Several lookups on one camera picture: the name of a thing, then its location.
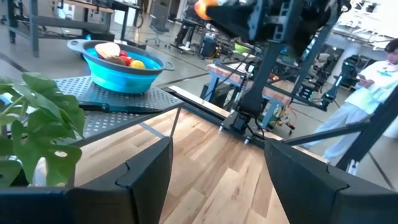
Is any grey metal workbench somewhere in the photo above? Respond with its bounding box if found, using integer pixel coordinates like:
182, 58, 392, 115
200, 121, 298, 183
6, 0, 114, 58

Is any orange toy pear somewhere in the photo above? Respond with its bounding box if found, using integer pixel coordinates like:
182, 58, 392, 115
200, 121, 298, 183
193, 0, 219, 21

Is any person's hand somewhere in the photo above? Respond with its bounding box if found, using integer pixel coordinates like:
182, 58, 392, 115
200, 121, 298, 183
359, 77, 376, 89

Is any grey perforated metal shelf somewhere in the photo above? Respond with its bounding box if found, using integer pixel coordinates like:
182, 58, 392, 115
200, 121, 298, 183
52, 75, 184, 147

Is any person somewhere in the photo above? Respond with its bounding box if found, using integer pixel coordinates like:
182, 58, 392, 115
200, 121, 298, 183
300, 39, 398, 162

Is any green bin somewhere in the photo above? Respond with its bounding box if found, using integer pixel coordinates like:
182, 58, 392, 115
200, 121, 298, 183
233, 42, 251, 55

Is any grey office chair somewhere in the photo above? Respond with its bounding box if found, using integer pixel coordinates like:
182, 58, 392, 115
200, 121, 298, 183
146, 2, 170, 46

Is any toy kiwi half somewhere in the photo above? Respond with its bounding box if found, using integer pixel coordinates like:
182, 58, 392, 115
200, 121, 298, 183
104, 55, 127, 66

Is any black kitchen knife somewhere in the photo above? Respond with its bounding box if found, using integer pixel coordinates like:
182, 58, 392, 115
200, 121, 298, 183
77, 101, 150, 114

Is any green plant in white pot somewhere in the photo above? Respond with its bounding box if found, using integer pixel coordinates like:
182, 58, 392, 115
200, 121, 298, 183
0, 72, 85, 187

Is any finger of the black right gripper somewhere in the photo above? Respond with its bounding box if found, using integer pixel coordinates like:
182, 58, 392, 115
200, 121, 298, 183
205, 0, 259, 43

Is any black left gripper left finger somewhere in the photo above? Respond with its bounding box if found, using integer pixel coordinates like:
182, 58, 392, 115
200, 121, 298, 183
67, 136, 174, 224

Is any blue grey collapsible colander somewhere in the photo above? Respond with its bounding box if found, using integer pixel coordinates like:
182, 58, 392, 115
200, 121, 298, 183
66, 39, 175, 95

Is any red toy peach half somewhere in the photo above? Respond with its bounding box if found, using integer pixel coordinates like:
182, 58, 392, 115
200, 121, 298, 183
95, 42, 121, 59

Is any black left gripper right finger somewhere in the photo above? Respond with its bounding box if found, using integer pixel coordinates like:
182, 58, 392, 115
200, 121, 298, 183
264, 139, 398, 224

